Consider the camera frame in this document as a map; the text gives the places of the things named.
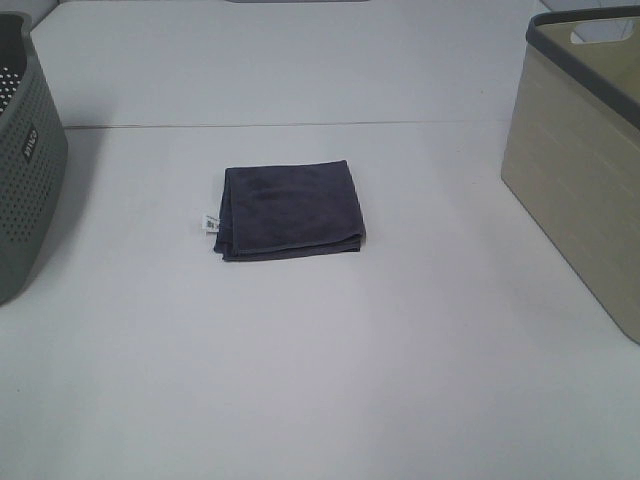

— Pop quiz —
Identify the dark grey towel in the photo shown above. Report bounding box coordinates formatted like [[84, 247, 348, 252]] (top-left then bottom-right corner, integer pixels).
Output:
[[213, 160, 366, 262]]

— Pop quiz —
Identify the white towel care label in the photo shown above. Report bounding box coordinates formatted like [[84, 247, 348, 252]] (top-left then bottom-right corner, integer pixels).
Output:
[[201, 215, 220, 233]]

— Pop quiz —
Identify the beige plastic storage bin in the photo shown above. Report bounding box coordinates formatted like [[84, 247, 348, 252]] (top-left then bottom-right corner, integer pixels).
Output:
[[501, 6, 639, 341]]

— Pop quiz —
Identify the grey perforated plastic basket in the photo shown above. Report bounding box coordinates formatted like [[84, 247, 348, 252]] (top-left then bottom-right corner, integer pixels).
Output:
[[1, 11, 68, 303]]

